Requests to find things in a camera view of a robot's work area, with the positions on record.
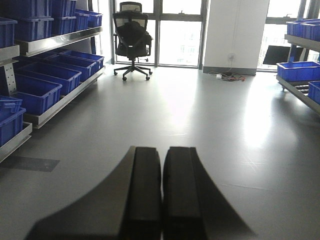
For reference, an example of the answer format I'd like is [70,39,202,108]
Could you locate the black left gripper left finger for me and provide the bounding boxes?
[26,146,161,240]

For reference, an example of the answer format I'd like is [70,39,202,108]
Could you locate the black mesh office chair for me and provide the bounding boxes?
[112,1,153,81]

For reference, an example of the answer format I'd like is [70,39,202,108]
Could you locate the blue bin lower left shelf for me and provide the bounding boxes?
[12,74,63,116]

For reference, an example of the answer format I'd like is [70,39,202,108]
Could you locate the black monitor panel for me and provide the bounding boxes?
[263,45,290,65]

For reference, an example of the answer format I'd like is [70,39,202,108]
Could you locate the left steel shelf rack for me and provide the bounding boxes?
[0,26,106,163]

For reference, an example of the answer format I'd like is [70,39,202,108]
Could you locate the cables on floor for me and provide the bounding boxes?
[208,71,247,82]

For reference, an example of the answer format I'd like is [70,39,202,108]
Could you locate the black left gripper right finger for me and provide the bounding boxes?
[162,147,255,240]

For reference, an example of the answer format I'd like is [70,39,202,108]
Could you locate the blue bin right shelf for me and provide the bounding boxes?
[276,61,320,82]

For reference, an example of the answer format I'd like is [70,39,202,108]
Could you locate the blue bin shelf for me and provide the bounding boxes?
[12,74,63,116]
[276,61,320,82]

